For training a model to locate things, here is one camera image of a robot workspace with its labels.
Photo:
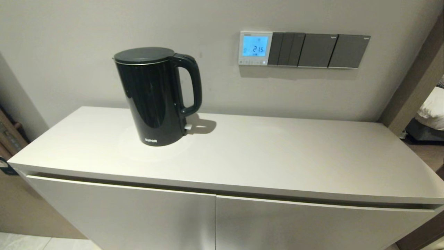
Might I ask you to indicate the brown door frame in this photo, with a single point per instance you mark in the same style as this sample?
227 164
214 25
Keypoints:
414 83

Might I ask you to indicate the white bed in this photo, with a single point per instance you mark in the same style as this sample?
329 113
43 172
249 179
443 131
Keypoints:
432 111

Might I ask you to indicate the white thermostat control panel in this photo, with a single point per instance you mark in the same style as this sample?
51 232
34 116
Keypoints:
255 48

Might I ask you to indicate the black electric kettle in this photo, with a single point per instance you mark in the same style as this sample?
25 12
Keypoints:
152 97

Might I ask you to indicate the white cabinet door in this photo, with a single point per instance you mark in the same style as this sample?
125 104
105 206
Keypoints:
305 225
131 215

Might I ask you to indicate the grey single wall switch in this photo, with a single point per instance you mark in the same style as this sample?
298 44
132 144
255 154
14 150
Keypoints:
348 51
317 50

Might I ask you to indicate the white cabinet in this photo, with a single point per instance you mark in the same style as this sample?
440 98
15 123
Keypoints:
242 152

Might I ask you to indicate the grey triple wall switch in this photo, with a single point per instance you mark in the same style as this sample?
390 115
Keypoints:
286 49

